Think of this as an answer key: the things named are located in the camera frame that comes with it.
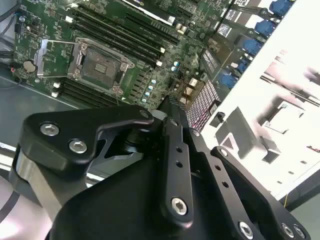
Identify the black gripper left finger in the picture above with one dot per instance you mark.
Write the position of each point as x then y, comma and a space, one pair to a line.
75, 125

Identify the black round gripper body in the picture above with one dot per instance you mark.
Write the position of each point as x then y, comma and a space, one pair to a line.
120, 210

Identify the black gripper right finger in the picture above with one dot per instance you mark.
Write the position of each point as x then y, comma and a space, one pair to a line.
221, 175

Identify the silver CPU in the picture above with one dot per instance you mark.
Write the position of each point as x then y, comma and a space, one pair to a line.
281, 118

